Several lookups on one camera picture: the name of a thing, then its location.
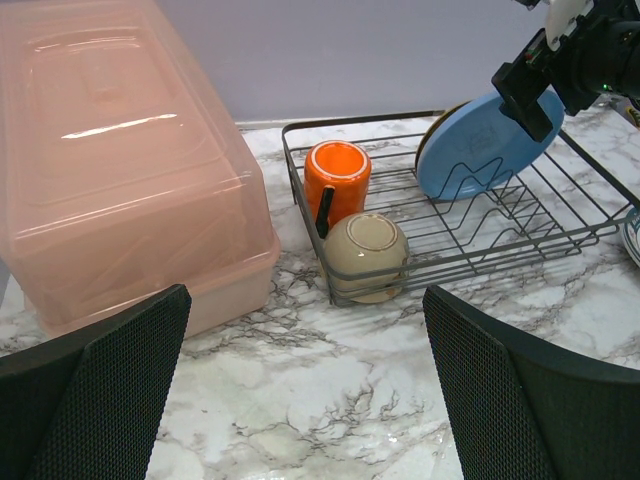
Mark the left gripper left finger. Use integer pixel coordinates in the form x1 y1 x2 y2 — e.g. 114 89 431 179
1 285 192 479

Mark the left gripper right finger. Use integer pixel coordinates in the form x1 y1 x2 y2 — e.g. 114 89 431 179
423 286 639 479

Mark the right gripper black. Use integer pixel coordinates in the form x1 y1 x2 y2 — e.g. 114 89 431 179
491 14 630 142

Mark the yellow patterned plate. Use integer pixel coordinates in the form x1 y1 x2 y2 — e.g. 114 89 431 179
414 101 469 172

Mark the blue plate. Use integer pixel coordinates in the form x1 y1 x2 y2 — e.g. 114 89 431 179
416 90 564 201

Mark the white plate dark rim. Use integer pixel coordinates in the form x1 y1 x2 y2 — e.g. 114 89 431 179
620 208 640 267

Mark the orange mug black handle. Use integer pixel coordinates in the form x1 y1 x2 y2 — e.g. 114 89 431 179
304 140 372 239

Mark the white ceramic bowl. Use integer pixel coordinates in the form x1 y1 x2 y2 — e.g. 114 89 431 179
323 212 410 304

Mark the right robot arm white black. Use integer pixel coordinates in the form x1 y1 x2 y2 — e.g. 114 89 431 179
492 0 639 142

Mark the pink plastic storage box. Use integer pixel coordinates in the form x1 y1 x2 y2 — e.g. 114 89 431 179
1 1 280 336

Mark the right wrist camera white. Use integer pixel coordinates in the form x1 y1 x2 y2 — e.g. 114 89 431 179
524 0 596 61

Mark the black wire dish rack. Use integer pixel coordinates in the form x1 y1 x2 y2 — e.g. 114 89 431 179
281 110 639 306

